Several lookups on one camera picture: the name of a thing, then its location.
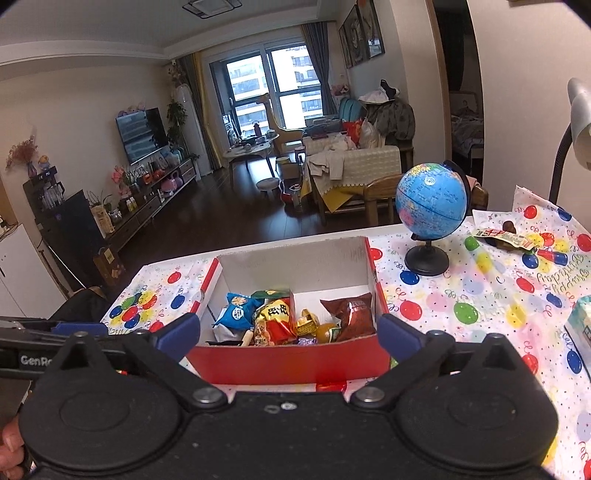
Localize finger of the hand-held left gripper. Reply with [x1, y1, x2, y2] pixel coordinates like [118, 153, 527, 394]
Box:
[0, 316, 110, 337]

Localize dark snack wrapper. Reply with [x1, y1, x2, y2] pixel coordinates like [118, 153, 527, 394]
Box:
[475, 220, 539, 254]

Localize tissue pack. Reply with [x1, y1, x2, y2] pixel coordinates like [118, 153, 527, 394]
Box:
[564, 295, 591, 366]

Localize red cardboard box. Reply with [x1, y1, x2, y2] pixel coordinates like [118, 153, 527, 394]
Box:
[187, 236, 394, 387]

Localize wooden tv cabinet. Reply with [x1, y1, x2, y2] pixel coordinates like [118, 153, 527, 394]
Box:
[104, 157, 200, 252]

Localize sofa with cream cover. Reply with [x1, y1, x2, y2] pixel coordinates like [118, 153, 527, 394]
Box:
[302, 134, 402, 204]

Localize blue globe on black stand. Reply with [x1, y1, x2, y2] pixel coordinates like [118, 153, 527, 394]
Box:
[394, 159, 472, 278]

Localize white standing air conditioner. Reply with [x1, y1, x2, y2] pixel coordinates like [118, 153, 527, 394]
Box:
[174, 84, 209, 176]

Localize black bag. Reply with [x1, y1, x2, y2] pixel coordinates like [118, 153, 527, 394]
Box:
[48, 286, 112, 324]

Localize grey curtain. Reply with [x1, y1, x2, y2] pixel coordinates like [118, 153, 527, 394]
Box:
[300, 22, 339, 117]

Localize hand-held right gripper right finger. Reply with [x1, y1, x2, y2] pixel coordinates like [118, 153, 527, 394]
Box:
[344, 313, 528, 411]

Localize green snack packet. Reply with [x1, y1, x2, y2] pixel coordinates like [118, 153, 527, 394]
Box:
[252, 289, 292, 305]

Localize silver desk lamp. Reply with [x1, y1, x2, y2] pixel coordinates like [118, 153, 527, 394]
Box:
[549, 78, 591, 206]

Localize framed wall pictures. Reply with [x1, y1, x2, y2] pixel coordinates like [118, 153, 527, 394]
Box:
[338, 0, 386, 70]

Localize window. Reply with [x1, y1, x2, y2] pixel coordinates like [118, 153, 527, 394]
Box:
[210, 41, 325, 139]

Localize yellow candy packet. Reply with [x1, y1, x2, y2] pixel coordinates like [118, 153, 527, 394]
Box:
[295, 310, 322, 337]

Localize balloon print tablecloth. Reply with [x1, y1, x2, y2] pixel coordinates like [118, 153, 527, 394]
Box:
[99, 185, 591, 468]

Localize coffee table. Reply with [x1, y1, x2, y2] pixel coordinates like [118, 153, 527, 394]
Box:
[223, 138, 274, 175]

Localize television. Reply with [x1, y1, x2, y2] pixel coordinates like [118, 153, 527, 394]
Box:
[115, 107, 170, 166]

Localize person's left hand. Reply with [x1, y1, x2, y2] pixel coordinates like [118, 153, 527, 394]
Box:
[0, 415, 27, 480]

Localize pile of clothes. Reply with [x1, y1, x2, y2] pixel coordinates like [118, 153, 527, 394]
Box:
[359, 79, 416, 147]

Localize ceiling light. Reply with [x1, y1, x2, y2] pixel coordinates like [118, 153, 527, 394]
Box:
[181, 0, 243, 19]

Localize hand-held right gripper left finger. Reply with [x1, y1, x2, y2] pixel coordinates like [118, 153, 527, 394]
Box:
[41, 313, 230, 413]

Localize red yellow snack packet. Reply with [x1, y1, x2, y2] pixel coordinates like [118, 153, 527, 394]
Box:
[252, 299, 299, 347]

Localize dark cabinet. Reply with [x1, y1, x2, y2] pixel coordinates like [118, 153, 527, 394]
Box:
[23, 166, 108, 273]

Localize brown snack packet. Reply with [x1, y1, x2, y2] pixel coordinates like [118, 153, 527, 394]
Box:
[320, 292, 378, 342]

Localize blue cookie packet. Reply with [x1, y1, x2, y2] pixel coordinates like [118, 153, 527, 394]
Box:
[213, 293, 262, 331]

